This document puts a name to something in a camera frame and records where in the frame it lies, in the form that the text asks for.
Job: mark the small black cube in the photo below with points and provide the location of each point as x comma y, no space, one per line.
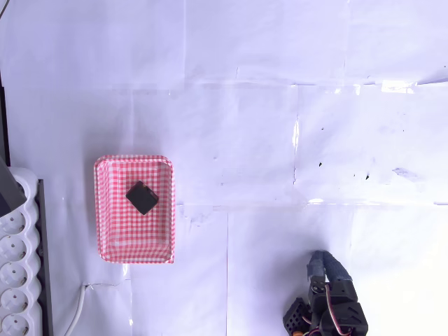
141,197

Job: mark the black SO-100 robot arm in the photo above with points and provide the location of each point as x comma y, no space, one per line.
344,318

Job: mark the red checkered tray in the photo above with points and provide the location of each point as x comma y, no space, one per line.
134,238

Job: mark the white power strip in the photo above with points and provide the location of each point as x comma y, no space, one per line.
15,266

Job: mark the grey dark device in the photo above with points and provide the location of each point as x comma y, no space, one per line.
8,190

